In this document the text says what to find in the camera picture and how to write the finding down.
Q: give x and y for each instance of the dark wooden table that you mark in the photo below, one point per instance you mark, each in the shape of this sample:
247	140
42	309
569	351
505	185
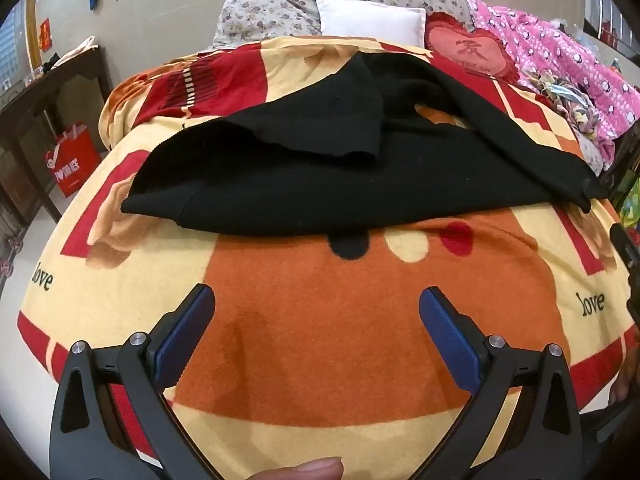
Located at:
30	110

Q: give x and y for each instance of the beige pink cloth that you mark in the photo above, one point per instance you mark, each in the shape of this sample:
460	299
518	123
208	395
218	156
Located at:
77	50

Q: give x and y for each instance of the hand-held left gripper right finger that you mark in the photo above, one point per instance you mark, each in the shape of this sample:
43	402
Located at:
447	335

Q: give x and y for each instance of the red wall paper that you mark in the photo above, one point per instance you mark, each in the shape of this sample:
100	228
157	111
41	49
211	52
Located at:
45	34

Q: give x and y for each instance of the black pants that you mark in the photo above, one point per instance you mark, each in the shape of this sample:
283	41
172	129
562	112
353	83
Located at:
300	185

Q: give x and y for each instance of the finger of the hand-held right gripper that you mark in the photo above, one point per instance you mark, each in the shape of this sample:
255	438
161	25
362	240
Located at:
622	247

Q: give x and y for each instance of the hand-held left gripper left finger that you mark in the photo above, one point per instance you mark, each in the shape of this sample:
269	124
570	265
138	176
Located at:
185	335

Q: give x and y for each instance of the green patterned bag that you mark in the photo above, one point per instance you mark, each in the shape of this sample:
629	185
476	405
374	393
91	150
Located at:
631	205

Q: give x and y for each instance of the multicoloured crumpled cloth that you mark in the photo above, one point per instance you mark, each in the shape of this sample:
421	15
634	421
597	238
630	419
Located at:
570	105

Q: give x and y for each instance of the red heart cushion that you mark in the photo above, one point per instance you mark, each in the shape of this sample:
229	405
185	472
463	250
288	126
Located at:
465	50

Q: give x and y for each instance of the person's left hand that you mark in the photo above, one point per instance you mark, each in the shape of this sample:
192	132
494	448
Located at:
300	470

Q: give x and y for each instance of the red shopping bag white print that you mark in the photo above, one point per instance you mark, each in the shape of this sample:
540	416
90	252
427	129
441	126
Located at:
75	160

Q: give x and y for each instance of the pink penguin print quilt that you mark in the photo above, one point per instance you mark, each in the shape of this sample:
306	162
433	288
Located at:
550	45

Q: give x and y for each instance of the white pillow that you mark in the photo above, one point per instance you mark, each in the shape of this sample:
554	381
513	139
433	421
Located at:
370	20

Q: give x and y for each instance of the orange red printed blanket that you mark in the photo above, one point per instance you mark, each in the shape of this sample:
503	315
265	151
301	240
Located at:
325	335

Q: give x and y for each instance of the dark wooden bed frame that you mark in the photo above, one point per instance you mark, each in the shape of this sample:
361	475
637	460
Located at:
625	160

